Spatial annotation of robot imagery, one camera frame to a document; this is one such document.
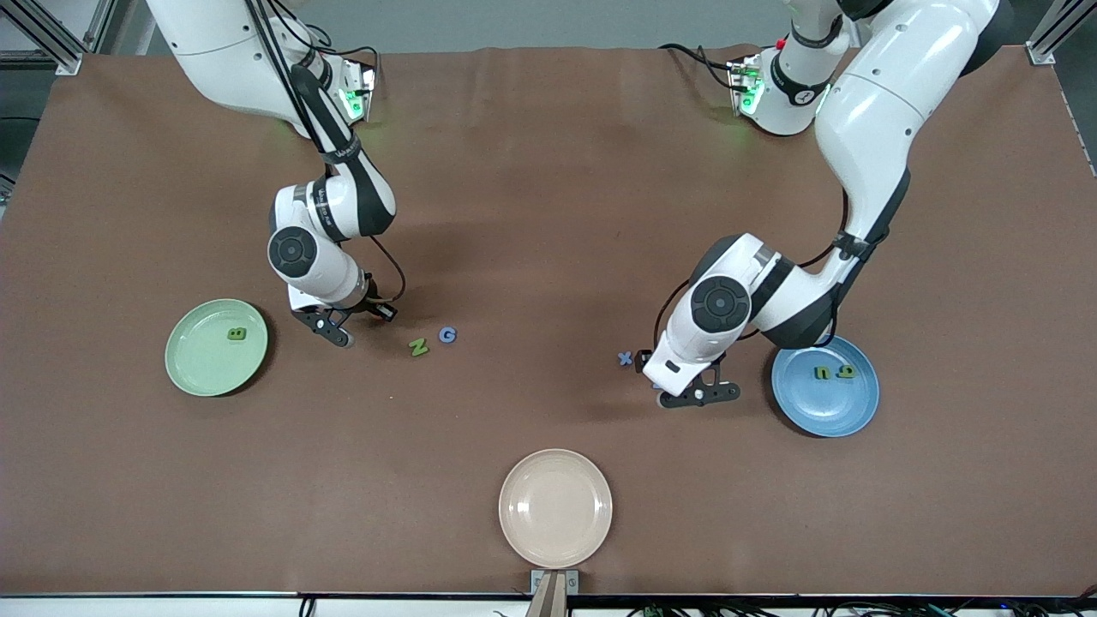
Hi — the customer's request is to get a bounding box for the brown table cover sheet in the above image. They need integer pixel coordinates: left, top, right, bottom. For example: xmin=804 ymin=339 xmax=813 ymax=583
xmin=0 ymin=45 xmax=1097 ymax=596

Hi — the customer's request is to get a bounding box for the aluminium frame profile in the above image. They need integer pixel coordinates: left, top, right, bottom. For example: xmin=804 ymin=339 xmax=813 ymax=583
xmin=1024 ymin=0 xmax=1076 ymax=66
xmin=0 ymin=0 xmax=117 ymax=76

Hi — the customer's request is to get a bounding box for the silver base connector block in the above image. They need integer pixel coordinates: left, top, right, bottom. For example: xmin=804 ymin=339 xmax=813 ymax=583
xmin=339 ymin=60 xmax=378 ymax=123
xmin=727 ymin=56 xmax=764 ymax=117

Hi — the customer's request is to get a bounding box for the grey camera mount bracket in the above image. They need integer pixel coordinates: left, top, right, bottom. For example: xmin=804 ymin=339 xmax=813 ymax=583
xmin=525 ymin=569 xmax=580 ymax=617

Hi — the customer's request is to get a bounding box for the black base cable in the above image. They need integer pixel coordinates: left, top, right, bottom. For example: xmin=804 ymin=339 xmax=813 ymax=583
xmin=658 ymin=43 xmax=738 ymax=91
xmin=296 ymin=21 xmax=382 ymax=95

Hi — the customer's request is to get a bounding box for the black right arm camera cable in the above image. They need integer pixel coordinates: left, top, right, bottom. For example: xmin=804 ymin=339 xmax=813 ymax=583
xmin=244 ymin=0 xmax=407 ymax=305

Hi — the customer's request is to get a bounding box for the beige plate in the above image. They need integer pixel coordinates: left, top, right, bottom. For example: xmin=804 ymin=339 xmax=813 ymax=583
xmin=498 ymin=448 xmax=614 ymax=570

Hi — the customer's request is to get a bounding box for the green plate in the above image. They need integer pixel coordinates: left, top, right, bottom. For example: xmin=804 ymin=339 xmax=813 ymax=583
xmin=165 ymin=298 xmax=269 ymax=398

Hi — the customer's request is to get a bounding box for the blue plate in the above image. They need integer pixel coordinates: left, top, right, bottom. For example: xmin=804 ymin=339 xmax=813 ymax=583
xmin=770 ymin=334 xmax=881 ymax=439

